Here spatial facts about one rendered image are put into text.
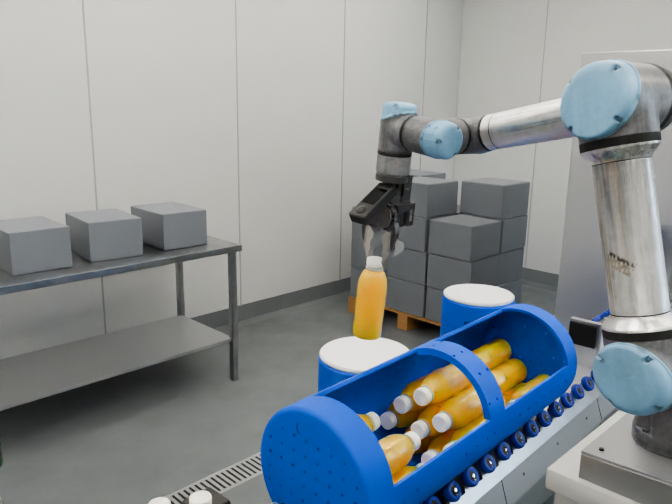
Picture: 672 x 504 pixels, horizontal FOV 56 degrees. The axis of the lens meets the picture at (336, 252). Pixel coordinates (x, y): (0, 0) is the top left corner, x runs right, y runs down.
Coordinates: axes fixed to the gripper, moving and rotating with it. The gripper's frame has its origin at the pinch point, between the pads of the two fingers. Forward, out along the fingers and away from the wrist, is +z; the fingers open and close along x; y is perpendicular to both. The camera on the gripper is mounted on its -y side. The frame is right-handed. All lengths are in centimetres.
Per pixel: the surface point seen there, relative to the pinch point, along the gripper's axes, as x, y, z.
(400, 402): -13.1, -1.4, 29.4
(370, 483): -33, -33, 23
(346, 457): -28.3, -34.6, 20.5
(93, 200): 307, 68, 65
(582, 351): -14, 93, 44
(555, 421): -28, 50, 47
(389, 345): 23, 37, 42
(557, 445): -30, 48, 52
